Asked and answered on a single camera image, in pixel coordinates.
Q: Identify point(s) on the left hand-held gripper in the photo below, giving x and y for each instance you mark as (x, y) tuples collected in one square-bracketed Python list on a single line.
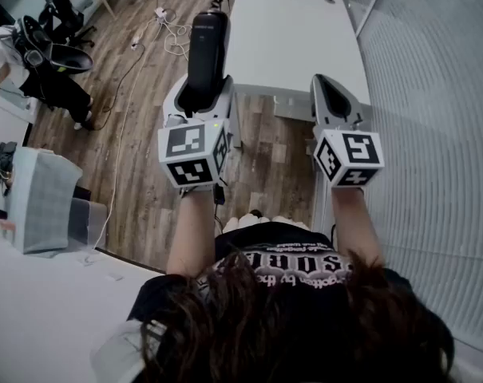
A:
[(193, 150)]

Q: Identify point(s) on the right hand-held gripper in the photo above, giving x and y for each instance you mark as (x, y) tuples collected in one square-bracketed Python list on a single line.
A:
[(351, 154)]

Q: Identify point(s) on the person's left forearm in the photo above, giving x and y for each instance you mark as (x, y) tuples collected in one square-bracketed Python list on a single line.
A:
[(189, 234)]

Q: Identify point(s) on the person's right forearm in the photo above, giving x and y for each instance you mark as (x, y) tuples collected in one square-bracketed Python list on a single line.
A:
[(353, 226)]

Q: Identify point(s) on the white rectangular table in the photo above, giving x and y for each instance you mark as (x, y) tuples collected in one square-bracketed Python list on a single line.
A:
[(297, 42)]

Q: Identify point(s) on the black office chair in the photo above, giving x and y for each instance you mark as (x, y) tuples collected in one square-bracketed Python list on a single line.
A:
[(63, 12)]

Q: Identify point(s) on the small white plug adapter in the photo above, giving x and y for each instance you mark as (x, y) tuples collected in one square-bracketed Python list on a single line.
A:
[(135, 44)]

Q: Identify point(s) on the white power strip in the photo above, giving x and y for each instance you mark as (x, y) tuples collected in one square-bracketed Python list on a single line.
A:
[(161, 14)]

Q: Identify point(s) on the black shoe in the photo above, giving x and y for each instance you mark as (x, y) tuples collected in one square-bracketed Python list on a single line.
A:
[(256, 213)]

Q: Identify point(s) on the white frilled skirt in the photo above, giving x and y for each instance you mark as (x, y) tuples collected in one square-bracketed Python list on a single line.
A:
[(241, 223)]

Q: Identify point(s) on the black printed t-shirt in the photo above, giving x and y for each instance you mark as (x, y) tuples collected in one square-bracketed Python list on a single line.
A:
[(273, 238)]

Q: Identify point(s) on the grey storage box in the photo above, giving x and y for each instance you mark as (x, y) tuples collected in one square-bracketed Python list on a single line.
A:
[(90, 222)]

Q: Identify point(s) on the grey fabric bag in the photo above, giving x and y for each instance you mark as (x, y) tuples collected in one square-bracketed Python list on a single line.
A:
[(41, 198)]

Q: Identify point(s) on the white glossy table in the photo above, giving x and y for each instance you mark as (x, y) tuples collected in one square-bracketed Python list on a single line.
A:
[(45, 313)]

